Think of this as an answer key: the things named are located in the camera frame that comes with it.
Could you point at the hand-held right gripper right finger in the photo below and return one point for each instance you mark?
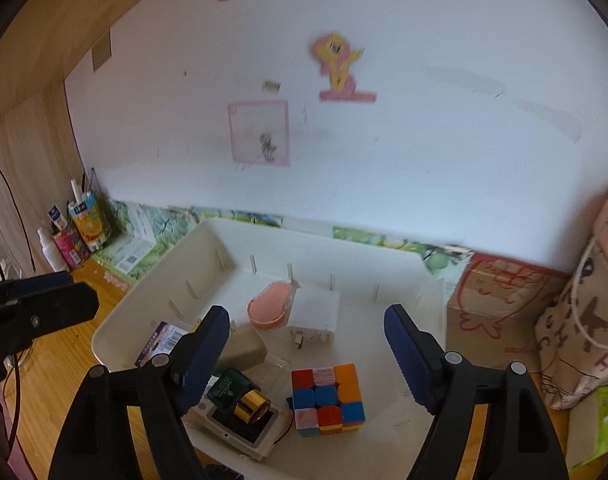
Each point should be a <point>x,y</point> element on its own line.
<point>409,360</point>

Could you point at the pink square sticker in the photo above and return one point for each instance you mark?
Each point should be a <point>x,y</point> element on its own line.
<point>256,130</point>

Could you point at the green grape print panel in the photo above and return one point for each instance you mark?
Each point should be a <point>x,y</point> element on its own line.
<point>166,230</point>

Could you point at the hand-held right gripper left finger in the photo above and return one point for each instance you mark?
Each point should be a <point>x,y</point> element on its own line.
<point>204,360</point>

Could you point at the green bottle with gold cap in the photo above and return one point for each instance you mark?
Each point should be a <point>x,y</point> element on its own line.
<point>229,387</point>

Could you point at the white digital camera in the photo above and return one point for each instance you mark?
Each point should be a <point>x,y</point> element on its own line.
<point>254,437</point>

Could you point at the green tissue pack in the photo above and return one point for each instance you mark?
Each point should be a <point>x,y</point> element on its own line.
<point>604,425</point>

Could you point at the white blue tube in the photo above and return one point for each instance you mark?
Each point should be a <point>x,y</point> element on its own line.
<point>57,220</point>

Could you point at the colourful puzzle cube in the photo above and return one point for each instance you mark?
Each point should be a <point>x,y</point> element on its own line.
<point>329,400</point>

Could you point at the white pen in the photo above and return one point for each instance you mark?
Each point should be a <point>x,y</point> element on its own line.
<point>77,191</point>

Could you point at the white plastic bin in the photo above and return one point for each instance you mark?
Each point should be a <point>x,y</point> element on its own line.
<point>374,340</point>

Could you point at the beige soap box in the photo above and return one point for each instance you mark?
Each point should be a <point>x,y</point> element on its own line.
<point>244,352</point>

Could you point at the yellow pony sticker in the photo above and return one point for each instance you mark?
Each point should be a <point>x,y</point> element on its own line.
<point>339,60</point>

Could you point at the white spray bottle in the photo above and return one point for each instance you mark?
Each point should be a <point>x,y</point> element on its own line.
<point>51,255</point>

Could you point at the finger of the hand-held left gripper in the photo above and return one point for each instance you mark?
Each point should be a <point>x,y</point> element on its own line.
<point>39,284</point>
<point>59,310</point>

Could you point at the clear labelled plastic box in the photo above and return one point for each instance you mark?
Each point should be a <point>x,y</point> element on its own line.
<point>159,342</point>

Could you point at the letter print canvas bag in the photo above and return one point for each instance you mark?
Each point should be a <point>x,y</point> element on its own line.
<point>579,340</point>

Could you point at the cardboard box with red drawing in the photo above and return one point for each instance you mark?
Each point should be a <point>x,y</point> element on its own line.
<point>499,310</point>

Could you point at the orange juice carton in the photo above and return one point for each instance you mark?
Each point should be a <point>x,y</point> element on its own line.
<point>89,225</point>

